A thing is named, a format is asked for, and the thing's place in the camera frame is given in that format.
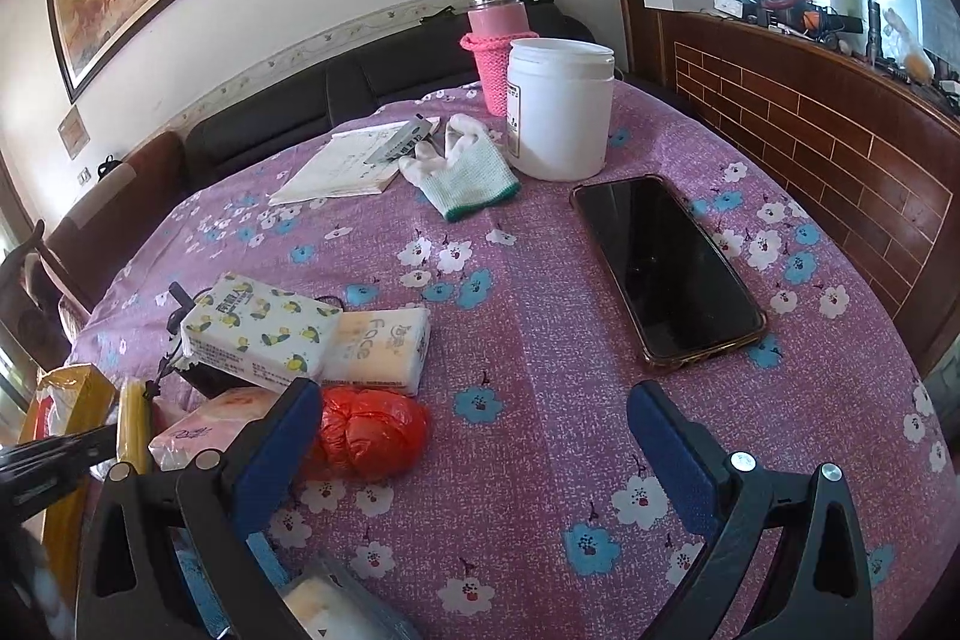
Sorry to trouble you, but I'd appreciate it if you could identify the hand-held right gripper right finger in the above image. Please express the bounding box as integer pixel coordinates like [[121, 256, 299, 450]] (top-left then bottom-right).
[[626, 380, 875, 640]]

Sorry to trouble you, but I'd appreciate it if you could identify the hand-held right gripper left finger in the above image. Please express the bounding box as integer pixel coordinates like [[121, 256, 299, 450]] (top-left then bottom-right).
[[75, 377, 331, 640]]

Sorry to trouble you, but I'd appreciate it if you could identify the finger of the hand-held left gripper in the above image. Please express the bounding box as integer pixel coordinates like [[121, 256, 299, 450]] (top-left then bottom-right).
[[0, 426, 121, 525]]

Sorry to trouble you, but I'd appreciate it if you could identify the yellow plastic basket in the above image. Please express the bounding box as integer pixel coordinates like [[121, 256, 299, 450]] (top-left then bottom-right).
[[16, 362, 155, 618]]

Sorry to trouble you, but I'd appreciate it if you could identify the red plastic bag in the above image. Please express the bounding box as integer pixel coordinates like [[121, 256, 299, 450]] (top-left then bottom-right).
[[304, 385, 434, 482]]

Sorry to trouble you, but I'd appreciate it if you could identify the lemon print tissue pack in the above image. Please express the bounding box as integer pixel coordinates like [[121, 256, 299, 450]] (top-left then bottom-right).
[[180, 271, 344, 386]]

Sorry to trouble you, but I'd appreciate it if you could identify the pink tissue pack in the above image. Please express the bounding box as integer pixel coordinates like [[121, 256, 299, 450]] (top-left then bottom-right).
[[148, 387, 290, 472]]

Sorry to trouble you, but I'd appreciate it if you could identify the clear wrapped tissue pack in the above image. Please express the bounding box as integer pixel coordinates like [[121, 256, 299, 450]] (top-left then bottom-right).
[[281, 557, 421, 640]]

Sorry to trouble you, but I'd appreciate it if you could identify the black smartphone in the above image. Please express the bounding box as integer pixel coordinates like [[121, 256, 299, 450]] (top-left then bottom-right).
[[570, 175, 768, 373]]

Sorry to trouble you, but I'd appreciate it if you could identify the dark wooden chair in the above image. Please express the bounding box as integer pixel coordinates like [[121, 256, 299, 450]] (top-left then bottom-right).
[[0, 220, 91, 371]]

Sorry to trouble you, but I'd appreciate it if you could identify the purple floral tablecloth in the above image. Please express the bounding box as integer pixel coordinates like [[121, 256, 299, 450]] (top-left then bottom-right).
[[64, 74, 953, 640]]

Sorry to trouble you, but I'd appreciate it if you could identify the white paper booklet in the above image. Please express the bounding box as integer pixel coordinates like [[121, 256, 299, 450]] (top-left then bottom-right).
[[268, 119, 443, 208]]

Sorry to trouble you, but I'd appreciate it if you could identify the silver foil packet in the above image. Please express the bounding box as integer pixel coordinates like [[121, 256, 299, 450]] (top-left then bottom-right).
[[364, 115, 436, 167]]

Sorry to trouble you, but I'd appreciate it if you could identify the wooden brick-pattern partition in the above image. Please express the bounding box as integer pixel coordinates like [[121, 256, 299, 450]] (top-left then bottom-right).
[[585, 0, 960, 378]]

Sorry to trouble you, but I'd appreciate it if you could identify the white glove green cuff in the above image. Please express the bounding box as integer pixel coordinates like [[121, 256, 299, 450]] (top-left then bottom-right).
[[397, 113, 521, 223]]

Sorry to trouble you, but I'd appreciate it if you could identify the black leather sofa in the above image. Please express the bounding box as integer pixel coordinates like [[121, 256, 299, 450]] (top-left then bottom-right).
[[184, 0, 601, 191]]

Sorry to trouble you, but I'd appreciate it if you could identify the white plastic jar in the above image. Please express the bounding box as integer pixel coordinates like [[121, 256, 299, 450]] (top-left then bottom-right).
[[506, 38, 616, 182]]

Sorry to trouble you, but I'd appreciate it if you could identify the pink thermos bottle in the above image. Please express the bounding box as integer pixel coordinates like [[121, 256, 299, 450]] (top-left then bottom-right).
[[459, 0, 542, 116]]

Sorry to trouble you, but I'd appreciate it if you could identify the pile of tools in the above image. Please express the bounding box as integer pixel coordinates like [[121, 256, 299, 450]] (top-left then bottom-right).
[[712, 0, 871, 49]]

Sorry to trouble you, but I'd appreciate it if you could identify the small framed wall picture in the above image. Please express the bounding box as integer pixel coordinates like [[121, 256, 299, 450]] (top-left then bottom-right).
[[58, 107, 91, 157]]

